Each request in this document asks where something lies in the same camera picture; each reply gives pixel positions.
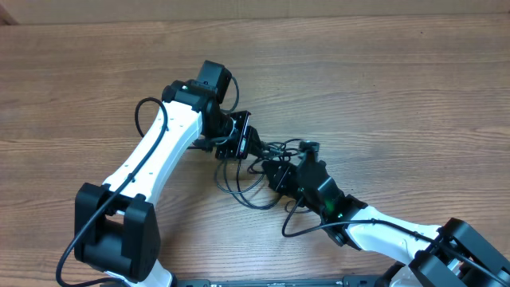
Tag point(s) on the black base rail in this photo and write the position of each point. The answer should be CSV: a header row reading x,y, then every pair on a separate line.
x,y
346,281

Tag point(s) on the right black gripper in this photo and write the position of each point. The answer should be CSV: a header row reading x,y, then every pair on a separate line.
x,y
284,175

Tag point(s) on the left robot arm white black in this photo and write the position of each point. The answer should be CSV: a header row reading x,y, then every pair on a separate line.
x,y
116,229

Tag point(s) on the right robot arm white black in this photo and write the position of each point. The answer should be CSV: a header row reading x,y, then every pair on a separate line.
x,y
454,254

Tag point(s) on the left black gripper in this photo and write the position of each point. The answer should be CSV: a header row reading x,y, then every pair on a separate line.
x,y
244,144

